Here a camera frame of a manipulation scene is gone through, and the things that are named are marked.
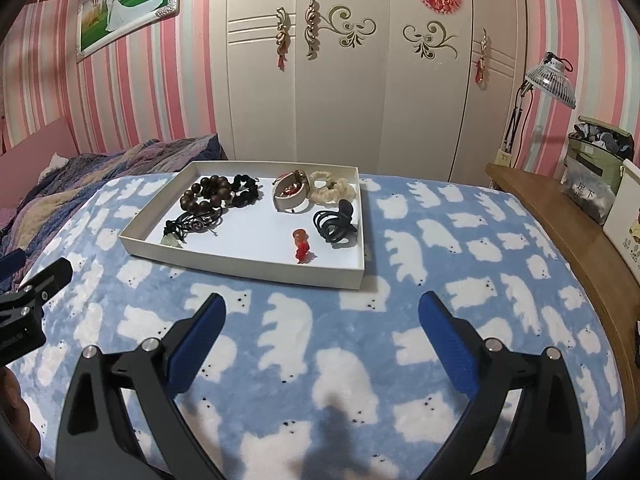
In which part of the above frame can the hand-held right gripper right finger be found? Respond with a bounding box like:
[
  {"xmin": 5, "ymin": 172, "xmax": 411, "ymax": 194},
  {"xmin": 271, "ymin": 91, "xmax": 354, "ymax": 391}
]
[{"xmin": 417, "ymin": 291, "xmax": 586, "ymax": 480}]

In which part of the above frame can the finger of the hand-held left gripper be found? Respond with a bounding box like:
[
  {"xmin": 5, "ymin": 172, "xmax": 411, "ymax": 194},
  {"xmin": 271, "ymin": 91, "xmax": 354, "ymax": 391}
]
[
  {"xmin": 0, "ymin": 259, "xmax": 73, "ymax": 313},
  {"xmin": 0, "ymin": 249, "xmax": 26, "ymax": 281}
]

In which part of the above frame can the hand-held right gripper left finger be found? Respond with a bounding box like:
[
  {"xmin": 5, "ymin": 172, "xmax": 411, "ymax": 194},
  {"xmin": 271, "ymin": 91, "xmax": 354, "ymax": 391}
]
[{"xmin": 55, "ymin": 292, "xmax": 226, "ymax": 480}]

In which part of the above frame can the white shallow tray box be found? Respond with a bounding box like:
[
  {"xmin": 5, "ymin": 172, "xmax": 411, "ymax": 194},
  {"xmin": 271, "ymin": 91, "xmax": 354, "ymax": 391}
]
[{"xmin": 118, "ymin": 161, "xmax": 368, "ymax": 290}]

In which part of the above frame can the red agate pendant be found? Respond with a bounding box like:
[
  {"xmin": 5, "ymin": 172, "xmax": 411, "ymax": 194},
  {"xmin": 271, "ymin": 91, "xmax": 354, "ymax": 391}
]
[{"xmin": 292, "ymin": 228, "xmax": 317, "ymax": 265}]

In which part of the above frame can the black scrunchie with silver charm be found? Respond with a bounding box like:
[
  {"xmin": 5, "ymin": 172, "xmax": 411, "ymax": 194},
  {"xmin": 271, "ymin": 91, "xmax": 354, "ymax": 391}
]
[{"xmin": 227, "ymin": 174, "xmax": 263, "ymax": 208}]

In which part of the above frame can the brown wooden bead bracelet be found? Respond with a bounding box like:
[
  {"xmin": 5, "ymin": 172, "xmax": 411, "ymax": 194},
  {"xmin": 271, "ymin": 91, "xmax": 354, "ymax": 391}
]
[{"xmin": 180, "ymin": 175, "xmax": 235, "ymax": 216}]

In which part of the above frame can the black hair claw clip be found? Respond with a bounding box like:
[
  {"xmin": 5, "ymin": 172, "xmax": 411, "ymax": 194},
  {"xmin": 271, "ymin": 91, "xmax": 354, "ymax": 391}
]
[{"xmin": 312, "ymin": 199, "xmax": 362, "ymax": 248}]

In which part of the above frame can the grey strap wristwatch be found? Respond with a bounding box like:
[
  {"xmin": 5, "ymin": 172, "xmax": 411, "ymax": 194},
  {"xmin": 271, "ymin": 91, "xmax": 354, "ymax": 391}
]
[{"xmin": 272, "ymin": 170, "xmax": 310, "ymax": 213}]

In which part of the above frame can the blue blanket with white bears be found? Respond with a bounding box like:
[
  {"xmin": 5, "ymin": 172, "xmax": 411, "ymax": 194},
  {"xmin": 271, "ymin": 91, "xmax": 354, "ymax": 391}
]
[{"xmin": 5, "ymin": 172, "xmax": 628, "ymax": 480}]

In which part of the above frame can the pink headboard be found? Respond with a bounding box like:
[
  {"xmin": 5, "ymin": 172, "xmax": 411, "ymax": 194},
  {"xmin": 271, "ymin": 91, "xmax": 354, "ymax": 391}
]
[{"xmin": 0, "ymin": 117, "xmax": 78, "ymax": 171}]

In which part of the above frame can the purple striped quilt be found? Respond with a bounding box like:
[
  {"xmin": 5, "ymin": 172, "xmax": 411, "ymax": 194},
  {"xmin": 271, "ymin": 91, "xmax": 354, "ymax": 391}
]
[{"xmin": 0, "ymin": 133, "xmax": 228, "ymax": 261}]

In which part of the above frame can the wooden bed footboard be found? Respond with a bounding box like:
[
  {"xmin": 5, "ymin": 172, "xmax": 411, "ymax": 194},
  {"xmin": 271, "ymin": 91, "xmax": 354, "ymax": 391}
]
[{"xmin": 486, "ymin": 162, "xmax": 640, "ymax": 441}]

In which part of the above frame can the white printed box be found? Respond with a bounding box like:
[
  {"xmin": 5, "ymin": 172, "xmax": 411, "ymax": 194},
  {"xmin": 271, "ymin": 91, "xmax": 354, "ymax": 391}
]
[{"xmin": 602, "ymin": 159, "xmax": 640, "ymax": 278}]

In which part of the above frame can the green storage bag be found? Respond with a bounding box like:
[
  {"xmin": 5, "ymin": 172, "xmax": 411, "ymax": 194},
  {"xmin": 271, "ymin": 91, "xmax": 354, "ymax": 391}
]
[{"xmin": 560, "ymin": 116, "xmax": 636, "ymax": 226}]

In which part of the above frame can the white wardrobe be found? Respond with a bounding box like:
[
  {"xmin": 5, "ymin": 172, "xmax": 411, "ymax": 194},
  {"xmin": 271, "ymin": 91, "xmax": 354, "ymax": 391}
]
[{"xmin": 212, "ymin": 0, "xmax": 528, "ymax": 183}]

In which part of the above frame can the heat lamp on stand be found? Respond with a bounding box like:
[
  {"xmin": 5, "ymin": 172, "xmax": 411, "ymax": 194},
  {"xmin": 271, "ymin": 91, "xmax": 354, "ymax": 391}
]
[{"xmin": 500, "ymin": 51, "xmax": 578, "ymax": 156}]

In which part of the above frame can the framed wedding photo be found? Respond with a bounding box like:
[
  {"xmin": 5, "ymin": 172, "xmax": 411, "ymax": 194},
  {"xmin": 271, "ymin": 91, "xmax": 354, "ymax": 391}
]
[{"xmin": 75, "ymin": 0, "xmax": 182, "ymax": 63}]

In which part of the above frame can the black braided bracelet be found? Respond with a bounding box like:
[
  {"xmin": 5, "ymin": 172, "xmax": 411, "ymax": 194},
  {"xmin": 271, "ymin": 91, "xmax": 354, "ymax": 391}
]
[{"xmin": 164, "ymin": 209, "xmax": 226, "ymax": 236}]

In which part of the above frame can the cream bead bracelet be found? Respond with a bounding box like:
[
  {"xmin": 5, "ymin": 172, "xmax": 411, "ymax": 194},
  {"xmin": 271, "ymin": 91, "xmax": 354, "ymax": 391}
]
[{"xmin": 306, "ymin": 171, "xmax": 357, "ymax": 206}]

